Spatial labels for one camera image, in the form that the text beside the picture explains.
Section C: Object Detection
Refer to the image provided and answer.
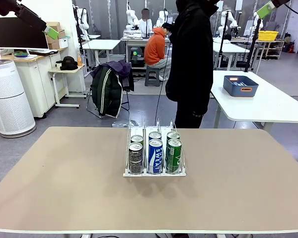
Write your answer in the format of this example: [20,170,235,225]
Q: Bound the green Chilsung cider can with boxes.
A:
[166,131,181,141]
[166,138,183,174]

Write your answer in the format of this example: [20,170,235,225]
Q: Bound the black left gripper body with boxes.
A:
[0,0,22,18]

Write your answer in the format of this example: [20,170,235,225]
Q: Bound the yellow plastic crate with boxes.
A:
[258,30,280,42]

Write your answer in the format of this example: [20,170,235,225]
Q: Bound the white air purifier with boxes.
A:
[0,59,37,139]

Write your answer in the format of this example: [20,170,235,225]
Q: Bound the black computer tower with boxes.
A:
[130,47,146,67]

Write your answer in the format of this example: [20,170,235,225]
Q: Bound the small white rolling table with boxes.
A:
[48,63,87,109]

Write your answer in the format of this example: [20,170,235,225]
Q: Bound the seated person in white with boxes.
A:
[136,8,153,38]

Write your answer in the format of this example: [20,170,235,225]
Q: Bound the dark green striped jacket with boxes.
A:
[90,64,124,119]

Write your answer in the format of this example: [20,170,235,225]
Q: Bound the black cap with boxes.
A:
[60,56,78,71]

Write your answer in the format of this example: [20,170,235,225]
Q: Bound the white wire can dispenser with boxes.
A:
[123,118,187,178]

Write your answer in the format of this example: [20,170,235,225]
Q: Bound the purple jacket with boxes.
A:
[90,59,135,92]

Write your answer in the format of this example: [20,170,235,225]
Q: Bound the thin black hanging cable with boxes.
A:
[155,58,172,127]

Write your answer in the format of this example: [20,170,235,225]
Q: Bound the wooden shelf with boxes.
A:
[262,39,286,60]

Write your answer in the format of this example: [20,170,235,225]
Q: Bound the black keyboard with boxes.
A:
[28,49,59,57]

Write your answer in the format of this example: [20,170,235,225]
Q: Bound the person in orange hoodie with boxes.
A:
[144,22,173,82]

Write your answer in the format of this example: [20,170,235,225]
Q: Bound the white office table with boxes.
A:
[213,41,251,71]
[81,39,122,75]

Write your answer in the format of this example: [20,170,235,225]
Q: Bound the grey plastic stool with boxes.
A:
[145,65,161,87]

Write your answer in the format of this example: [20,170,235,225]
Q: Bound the black Pepsi can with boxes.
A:
[130,134,145,146]
[128,142,144,174]

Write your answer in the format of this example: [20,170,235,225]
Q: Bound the black metal chair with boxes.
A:
[86,84,131,119]

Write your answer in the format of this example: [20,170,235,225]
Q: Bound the white cabinet wooden top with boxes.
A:
[0,47,86,119]

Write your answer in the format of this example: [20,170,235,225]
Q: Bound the clear plastic bag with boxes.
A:
[111,120,130,128]

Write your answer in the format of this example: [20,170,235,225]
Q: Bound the person in black jacket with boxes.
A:
[165,0,219,129]

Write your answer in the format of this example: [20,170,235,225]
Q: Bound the black computer monitor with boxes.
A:
[0,17,50,50]

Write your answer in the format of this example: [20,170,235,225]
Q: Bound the blue bin orange handles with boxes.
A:
[223,75,259,98]

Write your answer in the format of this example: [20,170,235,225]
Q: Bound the black tripod pole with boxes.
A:
[244,18,262,73]
[220,11,229,65]

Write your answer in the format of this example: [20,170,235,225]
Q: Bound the white side table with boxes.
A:
[210,70,298,129]

